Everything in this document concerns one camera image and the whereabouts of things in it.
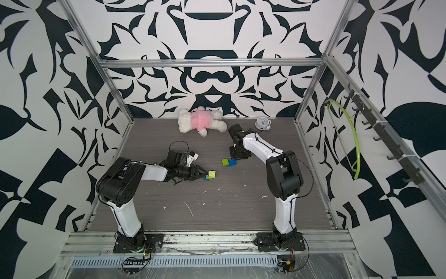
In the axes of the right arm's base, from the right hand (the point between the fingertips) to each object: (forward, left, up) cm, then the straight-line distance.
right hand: (237, 154), depth 95 cm
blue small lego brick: (-12, +17, -4) cm, 21 cm away
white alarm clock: (+25, -18, -4) cm, 32 cm away
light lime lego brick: (-11, +13, -1) cm, 17 cm away
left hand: (-8, +18, -5) cm, 20 cm away
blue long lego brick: (-2, +3, -6) cm, 6 cm away
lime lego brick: (-12, +15, -2) cm, 20 cm away
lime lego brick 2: (-3, +6, -4) cm, 8 cm away
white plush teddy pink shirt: (+24, +20, +2) cm, 32 cm away
